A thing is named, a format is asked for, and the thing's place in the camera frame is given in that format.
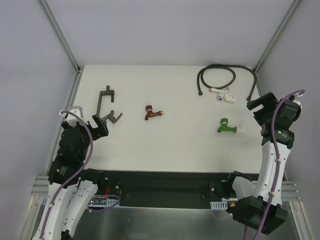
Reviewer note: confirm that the grey metal faucet fixture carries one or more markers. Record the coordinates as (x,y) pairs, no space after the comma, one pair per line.
(111,117)

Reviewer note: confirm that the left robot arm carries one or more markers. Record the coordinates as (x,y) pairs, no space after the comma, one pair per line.
(65,205)

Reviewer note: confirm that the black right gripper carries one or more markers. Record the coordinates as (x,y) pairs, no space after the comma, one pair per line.
(261,102)

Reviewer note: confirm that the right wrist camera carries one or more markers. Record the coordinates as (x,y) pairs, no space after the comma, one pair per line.
(295,97)

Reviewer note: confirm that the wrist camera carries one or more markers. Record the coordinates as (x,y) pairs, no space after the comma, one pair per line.
(295,97)
(73,115)

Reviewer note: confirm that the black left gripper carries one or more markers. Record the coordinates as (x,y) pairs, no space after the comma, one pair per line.
(100,125)

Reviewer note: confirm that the white faucet with blue cap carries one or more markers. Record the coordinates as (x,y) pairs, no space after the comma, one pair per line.
(223,95)

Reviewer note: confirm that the white elbow pipe fitting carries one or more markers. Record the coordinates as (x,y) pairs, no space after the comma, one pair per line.
(241,129)

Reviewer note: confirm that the brown plastic faucet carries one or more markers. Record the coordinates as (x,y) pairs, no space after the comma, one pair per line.
(150,113)

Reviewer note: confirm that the green plastic faucet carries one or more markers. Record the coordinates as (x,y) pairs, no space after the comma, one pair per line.
(224,126)

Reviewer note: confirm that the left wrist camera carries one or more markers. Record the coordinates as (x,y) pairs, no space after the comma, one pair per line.
(73,115)

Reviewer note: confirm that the aluminium frame rail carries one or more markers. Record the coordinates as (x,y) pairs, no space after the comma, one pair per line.
(290,191)

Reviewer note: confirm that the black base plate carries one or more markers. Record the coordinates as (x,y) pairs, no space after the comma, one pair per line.
(146,189)

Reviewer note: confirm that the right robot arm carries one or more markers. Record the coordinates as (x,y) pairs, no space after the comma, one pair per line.
(259,205)

